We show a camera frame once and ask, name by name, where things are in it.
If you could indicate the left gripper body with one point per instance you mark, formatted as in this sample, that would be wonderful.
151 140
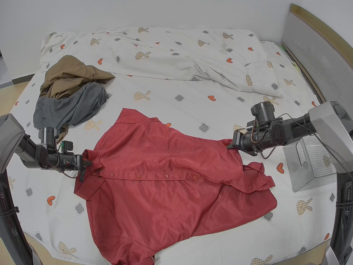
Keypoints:
69 162

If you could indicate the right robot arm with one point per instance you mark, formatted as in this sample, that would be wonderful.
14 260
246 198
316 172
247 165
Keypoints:
281 132

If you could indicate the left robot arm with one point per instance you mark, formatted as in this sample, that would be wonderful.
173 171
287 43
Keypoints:
30 153

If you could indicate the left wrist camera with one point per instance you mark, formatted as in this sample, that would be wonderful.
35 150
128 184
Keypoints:
67 145

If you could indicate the brown garment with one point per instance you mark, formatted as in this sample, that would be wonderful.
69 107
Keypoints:
71 70

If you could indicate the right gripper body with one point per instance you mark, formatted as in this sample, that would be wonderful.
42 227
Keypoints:
245 142

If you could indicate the grey garment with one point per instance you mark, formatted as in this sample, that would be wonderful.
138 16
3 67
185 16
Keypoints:
82 103

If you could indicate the clear plastic box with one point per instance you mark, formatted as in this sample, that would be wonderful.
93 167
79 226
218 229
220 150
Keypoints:
311 172

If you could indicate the white printed quilt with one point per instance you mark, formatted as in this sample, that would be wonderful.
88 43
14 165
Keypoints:
165 54

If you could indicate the bed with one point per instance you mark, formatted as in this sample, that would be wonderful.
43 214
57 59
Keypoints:
193 106

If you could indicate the red shirt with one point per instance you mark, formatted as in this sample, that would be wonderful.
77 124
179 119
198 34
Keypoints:
165 197

